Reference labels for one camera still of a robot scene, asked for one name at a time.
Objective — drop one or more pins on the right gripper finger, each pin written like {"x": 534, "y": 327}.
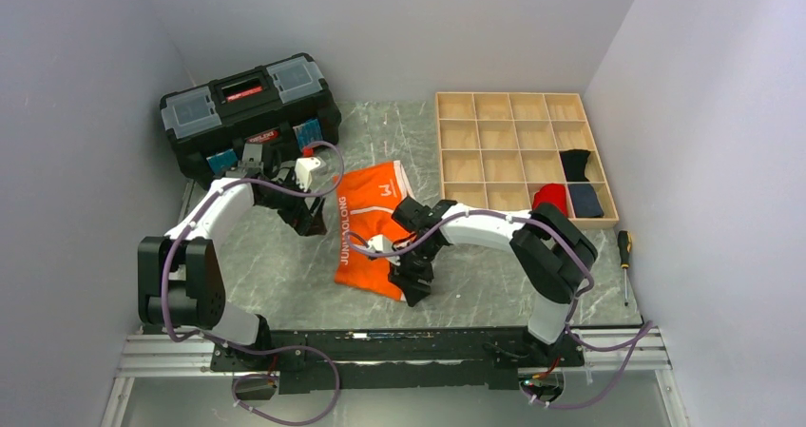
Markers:
{"x": 415, "y": 292}
{"x": 400, "y": 281}

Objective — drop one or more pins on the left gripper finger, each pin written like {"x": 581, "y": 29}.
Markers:
{"x": 317, "y": 225}
{"x": 301, "y": 224}

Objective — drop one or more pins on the yellow black screwdriver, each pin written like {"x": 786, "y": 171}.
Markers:
{"x": 624, "y": 242}

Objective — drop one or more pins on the black rolled underwear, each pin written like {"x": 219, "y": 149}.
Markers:
{"x": 574, "y": 162}

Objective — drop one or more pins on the wooden compartment tray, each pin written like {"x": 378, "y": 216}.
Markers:
{"x": 497, "y": 148}

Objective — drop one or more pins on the orange underwear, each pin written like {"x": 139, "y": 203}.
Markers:
{"x": 365, "y": 201}

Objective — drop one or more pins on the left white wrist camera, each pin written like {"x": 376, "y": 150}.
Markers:
{"x": 305, "y": 167}

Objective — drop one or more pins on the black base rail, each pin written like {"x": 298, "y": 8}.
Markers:
{"x": 493, "y": 357}

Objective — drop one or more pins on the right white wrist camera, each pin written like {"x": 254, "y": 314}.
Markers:
{"x": 380, "y": 247}

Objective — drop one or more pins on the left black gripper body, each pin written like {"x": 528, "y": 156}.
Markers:
{"x": 287, "y": 203}

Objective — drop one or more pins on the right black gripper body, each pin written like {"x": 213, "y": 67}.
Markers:
{"x": 416, "y": 263}

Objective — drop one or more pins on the dark blue rolled underwear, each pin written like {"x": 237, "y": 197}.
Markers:
{"x": 585, "y": 201}

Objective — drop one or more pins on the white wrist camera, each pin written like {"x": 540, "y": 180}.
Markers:
{"x": 305, "y": 167}
{"x": 380, "y": 247}

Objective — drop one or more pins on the red rolled underwear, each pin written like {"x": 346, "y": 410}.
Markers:
{"x": 554, "y": 194}

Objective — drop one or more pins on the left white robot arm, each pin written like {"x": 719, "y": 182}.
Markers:
{"x": 180, "y": 285}

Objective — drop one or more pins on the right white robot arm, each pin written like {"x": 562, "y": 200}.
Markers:
{"x": 554, "y": 254}

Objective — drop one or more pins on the black plastic toolbox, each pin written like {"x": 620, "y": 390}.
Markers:
{"x": 287, "y": 104}

